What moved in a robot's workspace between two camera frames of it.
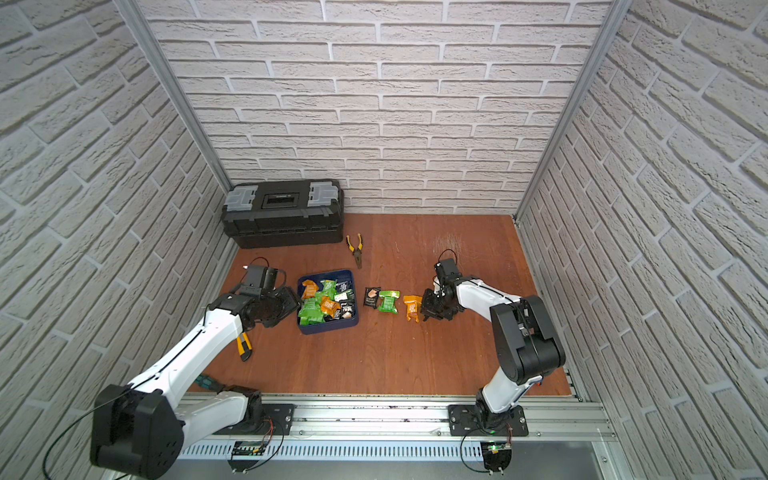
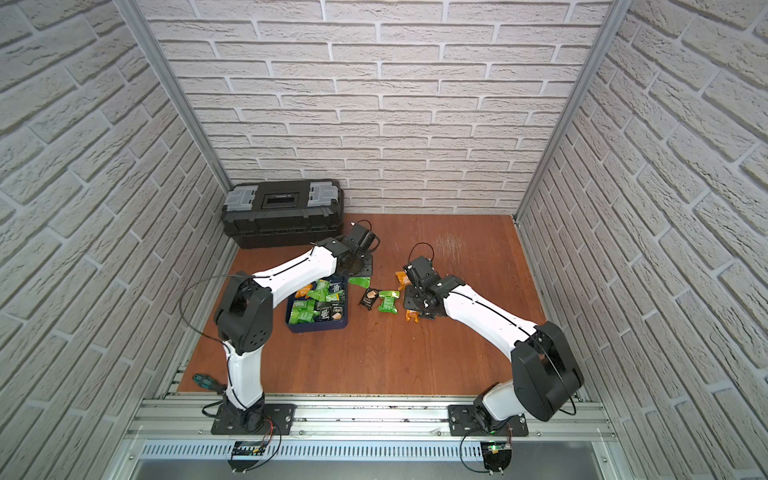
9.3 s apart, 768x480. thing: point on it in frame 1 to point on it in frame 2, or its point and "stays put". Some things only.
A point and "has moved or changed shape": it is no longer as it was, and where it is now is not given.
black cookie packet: [371, 296] stays put
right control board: [496, 455] stays put
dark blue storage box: [327, 302] has moved or changed shape
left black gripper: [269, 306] to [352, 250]
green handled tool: [208, 383] stays put
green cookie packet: [389, 298] stays put
